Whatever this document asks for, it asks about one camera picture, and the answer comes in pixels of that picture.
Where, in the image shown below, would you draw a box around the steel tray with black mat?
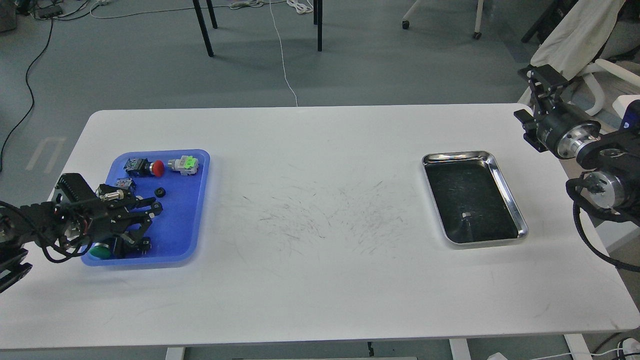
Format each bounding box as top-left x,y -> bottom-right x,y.
422,150 -> 530,248

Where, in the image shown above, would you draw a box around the green push button switch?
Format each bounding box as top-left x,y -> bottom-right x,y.
88,243 -> 114,260

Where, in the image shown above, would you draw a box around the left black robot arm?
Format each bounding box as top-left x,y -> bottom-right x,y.
0,173 -> 163,291

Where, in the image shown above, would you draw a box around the blue plastic tray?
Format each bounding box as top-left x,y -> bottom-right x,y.
81,149 -> 211,269

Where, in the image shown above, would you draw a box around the red push button switch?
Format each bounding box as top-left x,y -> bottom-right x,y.
123,157 -> 165,178

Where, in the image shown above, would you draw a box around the white cable on floor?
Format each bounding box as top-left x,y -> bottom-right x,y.
90,0 -> 314,107

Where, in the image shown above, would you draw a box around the white chair with beige cloth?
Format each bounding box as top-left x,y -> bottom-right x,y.
517,0 -> 640,121

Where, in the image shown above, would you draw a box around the black table legs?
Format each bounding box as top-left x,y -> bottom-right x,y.
192,0 -> 324,58

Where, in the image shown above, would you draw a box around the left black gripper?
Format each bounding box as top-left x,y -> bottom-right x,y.
80,184 -> 163,246

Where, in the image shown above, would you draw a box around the black switch module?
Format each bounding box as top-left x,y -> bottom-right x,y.
112,233 -> 152,259

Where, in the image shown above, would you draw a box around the small black gear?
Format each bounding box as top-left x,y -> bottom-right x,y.
153,187 -> 167,198

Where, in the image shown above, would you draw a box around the green grey switch module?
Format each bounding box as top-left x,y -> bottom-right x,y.
167,155 -> 199,176

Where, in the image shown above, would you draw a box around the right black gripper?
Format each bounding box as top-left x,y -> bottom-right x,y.
513,64 -> 601,160

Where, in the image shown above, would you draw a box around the black floor cable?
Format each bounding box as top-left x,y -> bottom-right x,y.
0,0 -> 96,176

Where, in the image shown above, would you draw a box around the yellow push button switch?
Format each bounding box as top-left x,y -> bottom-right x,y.
114,177 -> 137,193

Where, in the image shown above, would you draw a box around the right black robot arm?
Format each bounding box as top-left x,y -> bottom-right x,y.
514,64 -> 640,272

